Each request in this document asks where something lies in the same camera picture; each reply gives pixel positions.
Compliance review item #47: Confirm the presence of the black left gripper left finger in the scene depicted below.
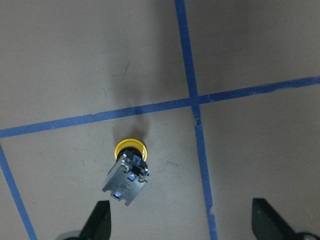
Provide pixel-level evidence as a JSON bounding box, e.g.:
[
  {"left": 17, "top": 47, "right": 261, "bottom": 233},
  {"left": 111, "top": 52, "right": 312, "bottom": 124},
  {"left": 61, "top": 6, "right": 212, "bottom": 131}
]
[{"left": 76, "top": 200, "right": 112, "bottom": 240}]

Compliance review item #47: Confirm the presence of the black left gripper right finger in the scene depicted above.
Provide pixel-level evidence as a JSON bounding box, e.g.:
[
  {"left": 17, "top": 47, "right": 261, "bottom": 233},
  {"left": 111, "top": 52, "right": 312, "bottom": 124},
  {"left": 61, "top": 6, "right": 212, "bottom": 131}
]
[{"left": 251, "top": 198, "right": 296, "bottom": 240}]

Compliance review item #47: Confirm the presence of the brown paper table cover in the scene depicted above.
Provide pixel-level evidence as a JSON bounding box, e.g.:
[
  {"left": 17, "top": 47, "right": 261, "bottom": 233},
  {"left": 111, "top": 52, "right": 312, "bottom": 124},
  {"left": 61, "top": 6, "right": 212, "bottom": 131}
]
[{"left": 0, "top": 0, "right": 320, "bottom": 240}]

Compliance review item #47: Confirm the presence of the yellow push button switch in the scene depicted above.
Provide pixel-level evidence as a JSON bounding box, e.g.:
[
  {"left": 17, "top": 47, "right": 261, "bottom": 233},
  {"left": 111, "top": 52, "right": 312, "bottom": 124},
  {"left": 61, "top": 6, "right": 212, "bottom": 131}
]
[{"left": 102, "top": 138, "right": 150, "bottom": 206}]

